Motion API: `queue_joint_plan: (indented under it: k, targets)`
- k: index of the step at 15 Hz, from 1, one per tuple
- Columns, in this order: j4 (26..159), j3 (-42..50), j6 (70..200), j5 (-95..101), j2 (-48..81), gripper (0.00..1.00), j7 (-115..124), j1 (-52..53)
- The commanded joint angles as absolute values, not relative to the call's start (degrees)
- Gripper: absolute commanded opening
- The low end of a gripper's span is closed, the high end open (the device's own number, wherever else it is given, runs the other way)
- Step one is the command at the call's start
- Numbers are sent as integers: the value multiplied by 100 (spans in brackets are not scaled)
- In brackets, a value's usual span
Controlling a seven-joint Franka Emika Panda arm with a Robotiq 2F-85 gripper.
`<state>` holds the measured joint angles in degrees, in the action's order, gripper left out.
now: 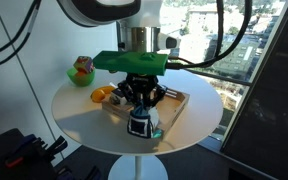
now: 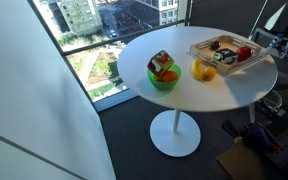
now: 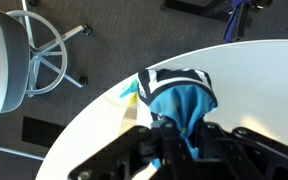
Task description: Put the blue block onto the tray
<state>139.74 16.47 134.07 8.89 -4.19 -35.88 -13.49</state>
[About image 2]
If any yellow banana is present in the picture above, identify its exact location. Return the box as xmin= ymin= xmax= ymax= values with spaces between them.
xmin=190 ymin=58 xmax=207 ymax=82

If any red apple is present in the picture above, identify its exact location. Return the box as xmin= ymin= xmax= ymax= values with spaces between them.
xmin=235 ymin=46 xmax=253 ymax=63

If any white round pedestal table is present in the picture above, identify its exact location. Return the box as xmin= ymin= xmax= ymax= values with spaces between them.
xmin=116 ymin=25 xmax=279 ymax=158

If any orange fruit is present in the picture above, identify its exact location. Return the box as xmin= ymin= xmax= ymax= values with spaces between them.
xmin=154 ymin=70 xmax=179 ymax=83

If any yellow lemon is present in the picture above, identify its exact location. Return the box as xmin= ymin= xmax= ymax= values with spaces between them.
xmin=202 ymin=66 xmax=217 ymax=82

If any navy block with letter A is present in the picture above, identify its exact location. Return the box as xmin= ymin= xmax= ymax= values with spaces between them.
xmin=212 ymin=48 xmax=239 ymax=66

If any green plastic bowl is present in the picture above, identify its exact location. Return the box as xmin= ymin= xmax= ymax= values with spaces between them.
xmin=147 ymin=64 xmax=182 ymax=91

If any blue handled bar clamp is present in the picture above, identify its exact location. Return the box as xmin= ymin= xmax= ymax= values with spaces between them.
xmin=221 ymin=119 xmax=282 ymax=154

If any brown cardboard sheet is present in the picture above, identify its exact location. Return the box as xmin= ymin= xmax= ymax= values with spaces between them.
xmin=216 ymin=143 xmax=287 ymax=180

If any light wooden tray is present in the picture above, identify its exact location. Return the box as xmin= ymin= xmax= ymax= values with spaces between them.
xmin=188 ymin=34 xmax=270 ymax=78

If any red and green picture block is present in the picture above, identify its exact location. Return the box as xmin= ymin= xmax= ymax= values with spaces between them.
xmin=146 ymin=49 xmax=175 ymax=78

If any dark red plum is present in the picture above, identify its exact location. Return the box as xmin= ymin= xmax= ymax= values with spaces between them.
xmin=210 ymin=40 xmax=221 ymax=51

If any black window frame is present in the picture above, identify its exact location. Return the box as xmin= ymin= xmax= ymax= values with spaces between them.
xmin=27 ymin=0 xmax=193 ymax=113

